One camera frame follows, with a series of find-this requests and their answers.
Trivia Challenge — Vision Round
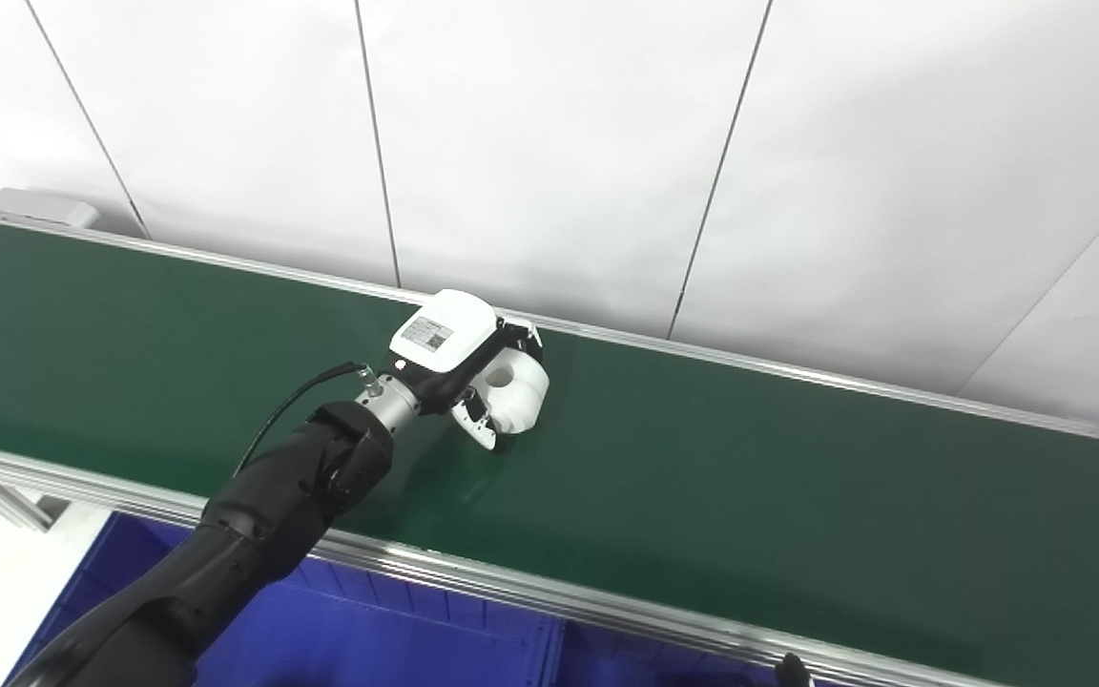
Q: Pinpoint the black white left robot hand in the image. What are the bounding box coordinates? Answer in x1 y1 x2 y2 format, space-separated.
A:
387 289 547 452

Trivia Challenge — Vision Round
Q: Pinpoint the white cylindrical plastic part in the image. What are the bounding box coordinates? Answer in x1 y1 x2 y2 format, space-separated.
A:
468 347 551 436

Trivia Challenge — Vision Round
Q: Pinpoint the blue plastic bin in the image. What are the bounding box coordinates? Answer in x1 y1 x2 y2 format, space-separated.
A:
549 618 798 687
4 510 565 687

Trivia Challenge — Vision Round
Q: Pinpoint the green conveyor belt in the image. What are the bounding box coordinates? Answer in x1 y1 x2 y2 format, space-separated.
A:
0 221 1099 687
0 188 1099 687

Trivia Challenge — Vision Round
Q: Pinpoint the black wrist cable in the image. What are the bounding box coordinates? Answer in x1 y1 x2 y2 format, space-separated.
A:
230 360 377 478

